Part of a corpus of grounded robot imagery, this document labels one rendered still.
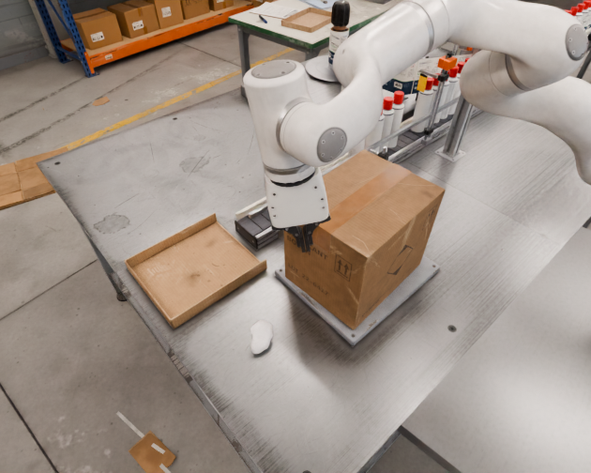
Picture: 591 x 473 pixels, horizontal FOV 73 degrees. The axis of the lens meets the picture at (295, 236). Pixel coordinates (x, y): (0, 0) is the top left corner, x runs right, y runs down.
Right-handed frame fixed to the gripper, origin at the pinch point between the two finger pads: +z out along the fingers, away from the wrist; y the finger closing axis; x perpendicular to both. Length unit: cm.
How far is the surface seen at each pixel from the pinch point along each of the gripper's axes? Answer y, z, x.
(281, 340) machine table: 9.9, 33.4, -1.2
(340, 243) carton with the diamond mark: -7.0, 7.3, -4.8
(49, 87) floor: 216, 70, -336
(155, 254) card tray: 44, 26, -32
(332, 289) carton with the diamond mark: -4.3, 23.3, -6.1
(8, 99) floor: 244, 67, -315
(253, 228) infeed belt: 14.8, 25.8, -35.6
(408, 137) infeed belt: -45, 32, -80
